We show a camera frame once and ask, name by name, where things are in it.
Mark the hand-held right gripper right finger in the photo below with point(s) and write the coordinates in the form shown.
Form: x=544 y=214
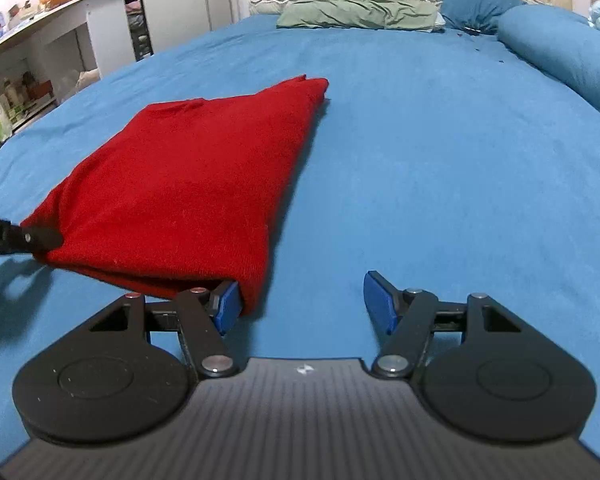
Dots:
x=380 y=302

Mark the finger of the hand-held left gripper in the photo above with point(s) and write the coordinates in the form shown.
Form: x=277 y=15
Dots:
x=40 y=240

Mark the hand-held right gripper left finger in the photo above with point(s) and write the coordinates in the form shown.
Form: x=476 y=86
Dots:
x=227 y=307

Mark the red long-sleeved sweater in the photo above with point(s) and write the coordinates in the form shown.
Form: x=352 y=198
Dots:
x=180 y=190

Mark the bed with blue sheet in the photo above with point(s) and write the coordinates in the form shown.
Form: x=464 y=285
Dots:
x=430 y=160

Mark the beige bag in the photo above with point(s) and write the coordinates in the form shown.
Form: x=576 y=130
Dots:
x=87 y=78

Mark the white desk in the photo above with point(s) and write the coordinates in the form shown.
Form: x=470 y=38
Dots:
x=105 y=25

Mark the grey and white wardrobe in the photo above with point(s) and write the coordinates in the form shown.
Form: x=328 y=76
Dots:
x=180 y=5

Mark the green pillow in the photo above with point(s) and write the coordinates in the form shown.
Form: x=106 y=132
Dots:
x=355 y=12

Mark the rolled blue duvet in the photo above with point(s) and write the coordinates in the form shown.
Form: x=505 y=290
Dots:
x=560 y=55

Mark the blue pillow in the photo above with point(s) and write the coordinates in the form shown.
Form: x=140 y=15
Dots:
x=475 y=2

